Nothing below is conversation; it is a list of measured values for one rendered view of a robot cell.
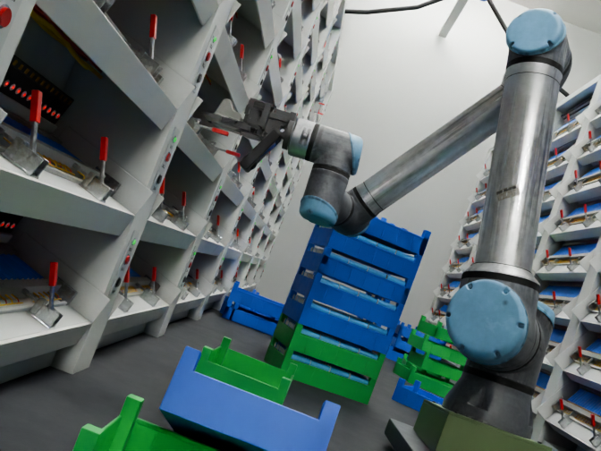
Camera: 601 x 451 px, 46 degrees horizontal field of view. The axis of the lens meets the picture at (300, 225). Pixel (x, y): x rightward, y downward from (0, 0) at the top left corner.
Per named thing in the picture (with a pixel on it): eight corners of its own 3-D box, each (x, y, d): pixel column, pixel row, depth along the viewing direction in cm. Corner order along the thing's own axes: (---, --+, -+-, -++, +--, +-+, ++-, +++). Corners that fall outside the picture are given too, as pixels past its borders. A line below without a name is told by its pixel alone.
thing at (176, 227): (186, 250, 192) (217, 209, 193) (132, 239, 132) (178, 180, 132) (127, 204, 193) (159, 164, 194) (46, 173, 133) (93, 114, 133)
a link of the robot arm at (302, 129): (304, 162, 170) (304, 156, 161) (285, 157, 171) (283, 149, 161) (316, 127, 171) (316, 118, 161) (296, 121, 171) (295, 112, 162)
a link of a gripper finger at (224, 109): (207, 94, 166) (246, 106, 167) (200, 117, 165) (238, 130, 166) (207, 90, 163) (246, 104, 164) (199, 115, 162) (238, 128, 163)
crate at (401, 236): (396, 251, 237) (405, 229, 238) (422, 256, 218) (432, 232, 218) (317, 218, 229) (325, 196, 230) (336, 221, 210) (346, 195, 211)
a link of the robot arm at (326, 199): (344, 233, 166) (359, 183, 168) (325, 218, 157) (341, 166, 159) (310, 225, 171) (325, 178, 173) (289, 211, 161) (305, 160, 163)
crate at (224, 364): (213, 365, 181) (224, 336, 181) (286, 395, 180) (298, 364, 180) (189, 381, 151) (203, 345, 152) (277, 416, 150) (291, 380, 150)
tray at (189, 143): (213, 182, 193) (234, 154, 194) (171, 140, 133) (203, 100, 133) (155, 137, 194) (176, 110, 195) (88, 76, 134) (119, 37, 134)
